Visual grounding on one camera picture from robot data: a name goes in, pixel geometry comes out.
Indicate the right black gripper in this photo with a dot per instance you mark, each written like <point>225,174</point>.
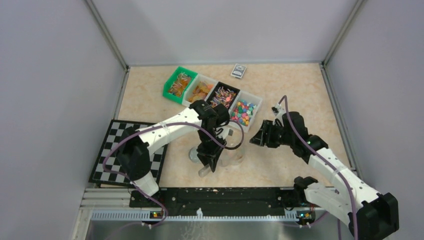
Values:
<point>263,136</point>

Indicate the silver jar lid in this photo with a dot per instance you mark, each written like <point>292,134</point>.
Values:
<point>193,155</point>

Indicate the black candy bin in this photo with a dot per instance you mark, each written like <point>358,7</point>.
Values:
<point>223,94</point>

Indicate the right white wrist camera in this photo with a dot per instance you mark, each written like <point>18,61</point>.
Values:
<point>278,112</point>

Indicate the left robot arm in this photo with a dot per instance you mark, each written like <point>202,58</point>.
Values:
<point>136,146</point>

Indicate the playing card box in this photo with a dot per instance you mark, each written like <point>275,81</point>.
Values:
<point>238,71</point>

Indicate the black white checkerboard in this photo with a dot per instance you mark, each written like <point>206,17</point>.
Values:
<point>106,179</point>

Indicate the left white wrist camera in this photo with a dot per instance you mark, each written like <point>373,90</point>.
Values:
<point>226,132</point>

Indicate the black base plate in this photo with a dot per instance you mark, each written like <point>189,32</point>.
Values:
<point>227,202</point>

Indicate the white cable duct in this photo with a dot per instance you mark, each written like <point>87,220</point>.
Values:
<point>146,216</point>

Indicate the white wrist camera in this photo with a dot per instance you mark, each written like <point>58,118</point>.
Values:
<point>278,112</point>
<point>226,132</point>

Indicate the clear plastic jar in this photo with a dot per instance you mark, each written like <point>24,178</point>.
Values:
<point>232,157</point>

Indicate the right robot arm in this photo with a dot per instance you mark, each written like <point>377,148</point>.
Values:
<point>369,214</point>

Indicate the white bin colourful candies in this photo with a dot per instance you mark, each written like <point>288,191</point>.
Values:
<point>244,110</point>

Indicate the white bin orange candies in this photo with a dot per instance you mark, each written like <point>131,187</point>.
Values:
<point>199,89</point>

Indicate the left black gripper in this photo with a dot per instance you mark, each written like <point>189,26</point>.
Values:
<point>210,156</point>

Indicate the green candy bin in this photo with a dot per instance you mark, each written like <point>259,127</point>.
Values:
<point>177,84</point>

